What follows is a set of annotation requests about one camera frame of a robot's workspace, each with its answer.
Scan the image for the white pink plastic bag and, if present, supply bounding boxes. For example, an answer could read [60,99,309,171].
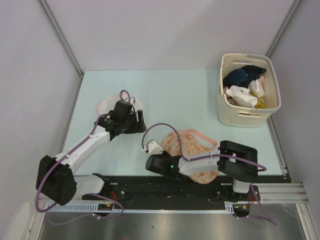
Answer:
[248,75,266,98]

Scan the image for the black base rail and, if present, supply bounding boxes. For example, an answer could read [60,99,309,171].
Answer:
[82,175,259,208]

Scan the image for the dark navy garment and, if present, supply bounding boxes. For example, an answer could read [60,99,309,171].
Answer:
[222,65,267,88]

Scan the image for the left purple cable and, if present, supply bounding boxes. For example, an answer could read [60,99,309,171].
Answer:
[34,89,132,213]

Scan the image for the white slotted cable duct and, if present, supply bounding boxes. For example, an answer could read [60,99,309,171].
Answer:
[49,201,236,214]

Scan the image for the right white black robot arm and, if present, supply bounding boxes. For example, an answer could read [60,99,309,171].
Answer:
[144,140,262,201]

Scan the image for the floral orange bra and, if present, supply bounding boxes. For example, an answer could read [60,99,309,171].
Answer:
[161,129,219,185]

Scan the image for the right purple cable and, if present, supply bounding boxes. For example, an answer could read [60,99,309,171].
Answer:
[141,122,278,226]

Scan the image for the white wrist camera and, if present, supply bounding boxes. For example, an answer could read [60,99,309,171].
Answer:
[125,97,143,112]
[144,140,164,156]

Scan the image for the yellow garment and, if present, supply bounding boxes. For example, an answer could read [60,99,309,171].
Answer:
[250,92,267,109]

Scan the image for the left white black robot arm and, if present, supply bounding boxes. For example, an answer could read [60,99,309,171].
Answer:
[35,97,146,206]

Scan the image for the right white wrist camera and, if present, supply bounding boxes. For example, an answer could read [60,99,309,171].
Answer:
[144,140,164,156]

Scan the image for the purple cable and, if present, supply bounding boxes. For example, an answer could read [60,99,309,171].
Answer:
[141,122,278,226]
[34,89,132,213]

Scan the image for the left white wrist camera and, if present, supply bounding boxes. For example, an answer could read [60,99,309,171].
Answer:
[125,97,143,112]

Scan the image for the cream plastic laundry basket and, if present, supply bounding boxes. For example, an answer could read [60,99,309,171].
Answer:
[217,53,282,128]

